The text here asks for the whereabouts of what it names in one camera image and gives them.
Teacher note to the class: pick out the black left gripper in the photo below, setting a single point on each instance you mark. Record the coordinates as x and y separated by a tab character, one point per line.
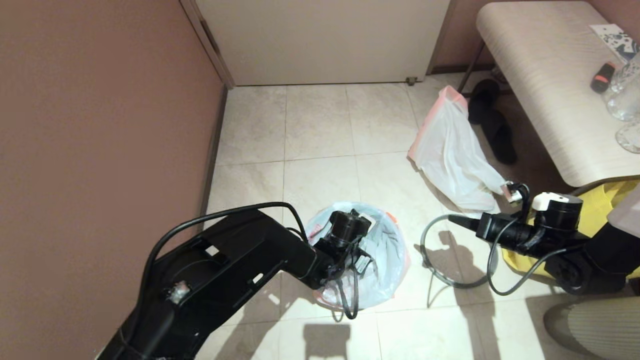
335	260

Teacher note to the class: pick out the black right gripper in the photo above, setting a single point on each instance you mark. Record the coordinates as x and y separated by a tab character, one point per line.
515	234

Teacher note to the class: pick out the red printed plastic bag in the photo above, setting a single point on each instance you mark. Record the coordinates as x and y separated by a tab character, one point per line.
387	260

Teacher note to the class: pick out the white plastic bag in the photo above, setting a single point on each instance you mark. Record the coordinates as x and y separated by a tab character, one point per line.
450	160

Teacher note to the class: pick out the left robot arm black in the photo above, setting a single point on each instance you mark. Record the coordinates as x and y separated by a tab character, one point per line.
225	280

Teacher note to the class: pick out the yellow bag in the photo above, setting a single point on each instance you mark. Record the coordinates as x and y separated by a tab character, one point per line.
597	210

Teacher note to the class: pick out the black slipper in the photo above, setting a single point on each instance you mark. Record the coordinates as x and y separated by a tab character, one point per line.
485	97
502	142

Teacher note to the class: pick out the dark metal table leg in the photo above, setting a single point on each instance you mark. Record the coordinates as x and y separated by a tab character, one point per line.
469	73

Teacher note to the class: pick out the small brass door stopper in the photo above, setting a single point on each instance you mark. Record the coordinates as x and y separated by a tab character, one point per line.
410	80

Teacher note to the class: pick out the grey ribbed round object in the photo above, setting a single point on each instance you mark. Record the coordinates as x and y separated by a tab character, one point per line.
595	330

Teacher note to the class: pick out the beige wood grain table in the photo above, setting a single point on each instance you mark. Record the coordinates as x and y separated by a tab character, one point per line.
545	75

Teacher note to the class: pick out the small clear glass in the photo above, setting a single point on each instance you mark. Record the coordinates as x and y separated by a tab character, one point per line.
630	137

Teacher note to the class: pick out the black red small device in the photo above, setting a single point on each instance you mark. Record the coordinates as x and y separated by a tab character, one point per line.
602	78

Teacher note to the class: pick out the large clear glass jar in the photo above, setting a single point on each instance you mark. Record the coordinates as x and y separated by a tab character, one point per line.
626	96

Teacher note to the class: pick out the white door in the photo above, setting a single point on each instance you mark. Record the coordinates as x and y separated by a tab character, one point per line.
325	40

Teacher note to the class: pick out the blue white booklet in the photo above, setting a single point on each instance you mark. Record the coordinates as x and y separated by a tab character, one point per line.
615	38

